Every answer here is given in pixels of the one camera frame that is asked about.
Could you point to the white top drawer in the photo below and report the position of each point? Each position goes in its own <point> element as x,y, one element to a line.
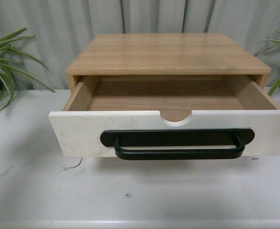
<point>170,102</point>

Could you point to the black drawer handle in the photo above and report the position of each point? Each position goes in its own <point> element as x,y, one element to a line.
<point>175,144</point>

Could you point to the green plant left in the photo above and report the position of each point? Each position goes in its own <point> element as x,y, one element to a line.
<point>8,71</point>

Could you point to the small wire scrap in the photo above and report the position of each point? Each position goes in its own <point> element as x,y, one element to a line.
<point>71,167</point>

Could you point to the wooden two-drawer cabinet frame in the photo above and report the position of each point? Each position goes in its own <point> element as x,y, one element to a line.
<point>164,54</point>

